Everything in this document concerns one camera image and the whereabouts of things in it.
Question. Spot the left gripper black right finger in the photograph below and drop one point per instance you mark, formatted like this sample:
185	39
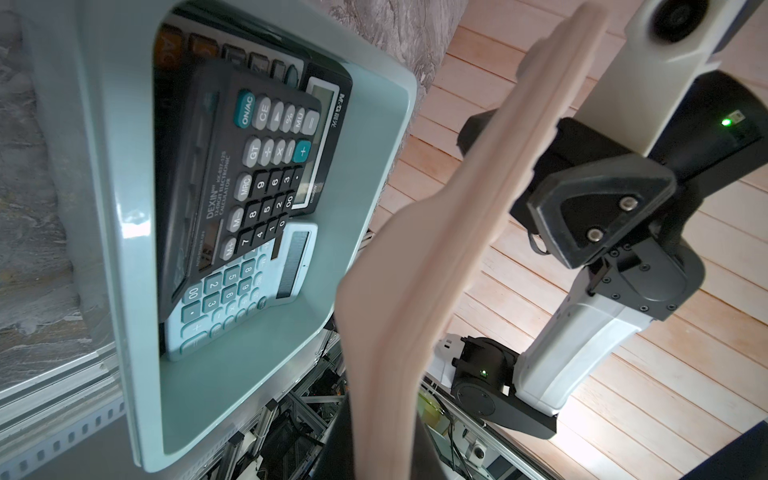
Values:
425	463

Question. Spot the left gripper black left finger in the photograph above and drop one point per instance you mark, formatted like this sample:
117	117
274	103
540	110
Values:
336	460

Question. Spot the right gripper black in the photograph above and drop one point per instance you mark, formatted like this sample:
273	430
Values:
594	204

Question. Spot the pale pink calculator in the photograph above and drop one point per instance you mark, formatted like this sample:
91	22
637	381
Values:
397	297

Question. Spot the teal calculator face up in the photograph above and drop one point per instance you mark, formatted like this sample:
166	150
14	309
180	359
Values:
269	276

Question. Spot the black calculator face down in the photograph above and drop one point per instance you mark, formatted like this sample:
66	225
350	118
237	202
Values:
267	49
225	144

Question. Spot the teal plastic storage box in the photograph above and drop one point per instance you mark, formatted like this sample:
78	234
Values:
101	71

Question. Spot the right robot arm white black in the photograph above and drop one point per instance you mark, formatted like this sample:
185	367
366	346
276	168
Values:
526	391

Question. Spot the aluminium front rail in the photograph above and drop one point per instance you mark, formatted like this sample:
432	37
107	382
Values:
46	416

